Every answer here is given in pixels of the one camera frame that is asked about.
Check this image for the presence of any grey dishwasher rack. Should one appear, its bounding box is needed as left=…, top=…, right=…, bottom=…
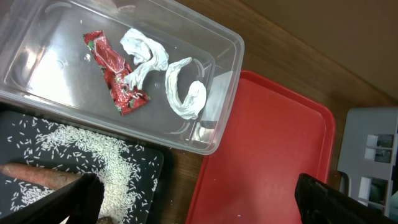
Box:
left=338, top=107, right=397, bottom=222

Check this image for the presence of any red snack wrapper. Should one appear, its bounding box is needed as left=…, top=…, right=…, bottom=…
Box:
left=83, top=30, right=150, bottom=115

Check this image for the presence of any red serving tray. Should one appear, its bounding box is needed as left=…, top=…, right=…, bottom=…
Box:
left=187, top=70, right=335, bottom=224

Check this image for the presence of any orange carrot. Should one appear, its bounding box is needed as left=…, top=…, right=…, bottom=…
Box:
left=1, top=163, right=81, bottom=190

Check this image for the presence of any clear plastic bin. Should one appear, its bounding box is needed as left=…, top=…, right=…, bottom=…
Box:
left=1, top=1, right=244, bottom=154

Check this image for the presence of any white tissue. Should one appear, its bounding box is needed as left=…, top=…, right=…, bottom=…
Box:
left=165, top=57, right=207, bottom=120
left=120, top=28, right=169, bottom=90

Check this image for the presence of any brown food scrap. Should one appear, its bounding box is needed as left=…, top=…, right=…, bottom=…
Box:
left=96, top=217, right=114, bottom=224

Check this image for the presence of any white rice pile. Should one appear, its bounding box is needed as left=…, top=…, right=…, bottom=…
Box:
left=6, top=113, right=161, bottom=224

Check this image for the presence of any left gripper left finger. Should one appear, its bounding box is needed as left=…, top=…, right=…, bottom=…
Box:
left=1, top=174, right=104, bottom=224

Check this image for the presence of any black plastic tray bin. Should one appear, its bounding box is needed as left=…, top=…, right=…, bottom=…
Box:
left=0, top=102, right=175, bottom=224

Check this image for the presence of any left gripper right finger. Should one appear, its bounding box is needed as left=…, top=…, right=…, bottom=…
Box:
left=295, top=173, right=397, bottom=224

